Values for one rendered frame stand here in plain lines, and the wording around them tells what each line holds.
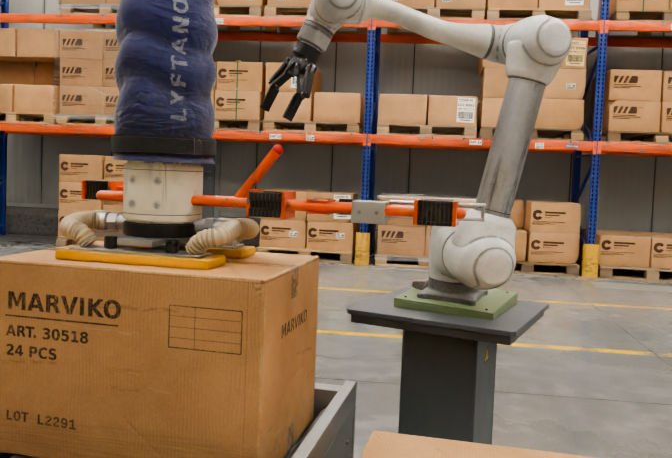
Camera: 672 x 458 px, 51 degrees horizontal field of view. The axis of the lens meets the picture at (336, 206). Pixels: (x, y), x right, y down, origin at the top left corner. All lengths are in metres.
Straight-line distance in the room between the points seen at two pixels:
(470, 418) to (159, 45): 1.35
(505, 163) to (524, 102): 0.17
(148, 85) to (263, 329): 0.56
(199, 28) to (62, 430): 0.86
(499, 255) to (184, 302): 0.88
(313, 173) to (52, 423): 8.63
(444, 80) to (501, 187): 8.06
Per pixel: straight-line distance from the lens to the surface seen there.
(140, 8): 1.53
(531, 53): 1.93
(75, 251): 1.54
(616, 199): 10.22
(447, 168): 9.88
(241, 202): 1.48
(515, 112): 1.95
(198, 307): 1.36
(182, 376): 1.40
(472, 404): 2.14
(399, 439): 1.70
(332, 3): 1.81
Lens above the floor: 1.16
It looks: 3 degrees down
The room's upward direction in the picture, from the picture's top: 2 degrees clockwise
